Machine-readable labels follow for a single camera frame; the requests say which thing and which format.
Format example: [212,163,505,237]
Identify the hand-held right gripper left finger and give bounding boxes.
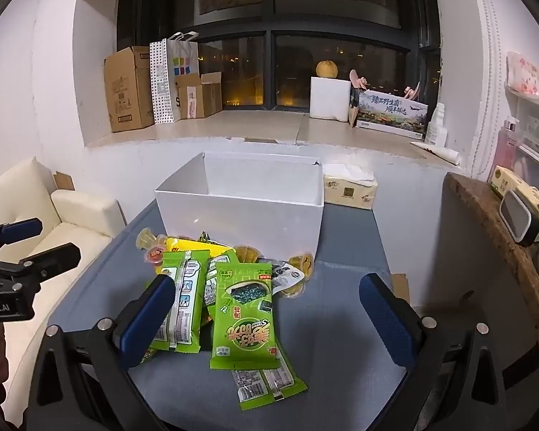
[27,273,177,431]

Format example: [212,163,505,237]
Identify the white framed small clock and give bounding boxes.
[498,187,539,247]

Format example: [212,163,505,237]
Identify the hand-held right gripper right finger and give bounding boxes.
[358,273,508,431]

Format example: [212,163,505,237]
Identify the white bag with coloured squares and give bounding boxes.
[165,31,201,121]

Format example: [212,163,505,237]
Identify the white plastic bottle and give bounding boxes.
[426,103,446,145]

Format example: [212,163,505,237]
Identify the wooden shelf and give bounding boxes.
[444,172,539,384]

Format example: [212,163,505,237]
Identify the cream sofa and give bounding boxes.
[0,156,128,414]

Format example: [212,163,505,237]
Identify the yellow tissue pack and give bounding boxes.
[322,164,379,212]

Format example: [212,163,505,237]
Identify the black window frame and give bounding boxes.
[116,0,443,114]

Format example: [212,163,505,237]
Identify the small open cardboard box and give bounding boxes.
[175,72,224,120]

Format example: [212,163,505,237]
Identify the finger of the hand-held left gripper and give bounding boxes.
[0,217,44,256]
[0,242,82,298]

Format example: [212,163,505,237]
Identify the white storage box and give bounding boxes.
[155,151,325,258]

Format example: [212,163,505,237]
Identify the green seaweed snack packet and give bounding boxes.
[230,343,309,412]
[209,261,278,370]
[140,250,209,362]
[201,254,240,325]

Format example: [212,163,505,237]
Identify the floral printed pack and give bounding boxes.
[505,51,539,99]

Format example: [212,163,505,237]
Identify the dotted white paper bag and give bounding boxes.
[149,38,181,125]

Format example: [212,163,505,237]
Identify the pink bottle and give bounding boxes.
[493,116,521,177]

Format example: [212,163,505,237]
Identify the landscape printed box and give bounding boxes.
[349,90,429,141]

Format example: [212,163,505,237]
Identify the red jelly cup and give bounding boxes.
[143,247,168,275]

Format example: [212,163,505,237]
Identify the yellow carton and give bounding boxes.
[490,165,539,244]

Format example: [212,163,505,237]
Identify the yellow jelly cup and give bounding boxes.
[289,252,315,278]
[280,277,307,298]
[232,244,260,264]
[136,228,168,253]

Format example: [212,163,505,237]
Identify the yellow snack packet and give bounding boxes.
[165,235,235,258]

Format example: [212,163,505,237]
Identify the white tube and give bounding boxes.
[410,140,462,165]

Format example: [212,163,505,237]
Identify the white foam box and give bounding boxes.
[309,76,352,123]

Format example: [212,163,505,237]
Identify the large cardboard box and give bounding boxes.
[103,46,156,134]

